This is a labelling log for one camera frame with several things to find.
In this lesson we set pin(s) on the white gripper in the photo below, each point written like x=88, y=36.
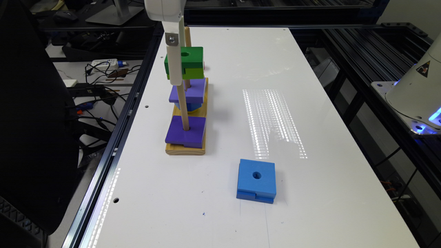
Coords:
x=171, y=12

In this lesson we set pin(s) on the green square block with hole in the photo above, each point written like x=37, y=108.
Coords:
x=192, y=63

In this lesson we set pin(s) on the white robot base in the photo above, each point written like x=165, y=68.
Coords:
x=416, y=96

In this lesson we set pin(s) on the light purple square block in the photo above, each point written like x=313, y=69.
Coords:
x=195, y=94

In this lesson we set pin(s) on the blue block under purple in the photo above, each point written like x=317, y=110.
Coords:
x=190, y=106

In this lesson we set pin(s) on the dark purple square block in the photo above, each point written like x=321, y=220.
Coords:
x=192, y=138

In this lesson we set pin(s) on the blue square block with hole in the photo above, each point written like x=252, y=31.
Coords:
x=256, y=181

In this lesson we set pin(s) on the rear wooden peg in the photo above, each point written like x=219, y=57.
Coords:
x=188, y=41

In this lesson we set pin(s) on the wooden peg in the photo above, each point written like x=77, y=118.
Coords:
x=187, y=84
x=188, y=41
x=183, y=106

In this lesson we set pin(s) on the monitor stand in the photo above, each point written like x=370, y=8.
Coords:
x=118, y=14

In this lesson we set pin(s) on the middle wooden peg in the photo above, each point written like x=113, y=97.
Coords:
x=187, y=84

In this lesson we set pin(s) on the front wooden peg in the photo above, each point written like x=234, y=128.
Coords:
x=183, y=106

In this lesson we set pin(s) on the black computer mouse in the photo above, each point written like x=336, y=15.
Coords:
x=64, y=16

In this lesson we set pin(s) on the wooden peg base board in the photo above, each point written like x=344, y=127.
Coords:
x=173, y=149

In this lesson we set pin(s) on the black office chair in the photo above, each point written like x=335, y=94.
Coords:
x=39, y=153

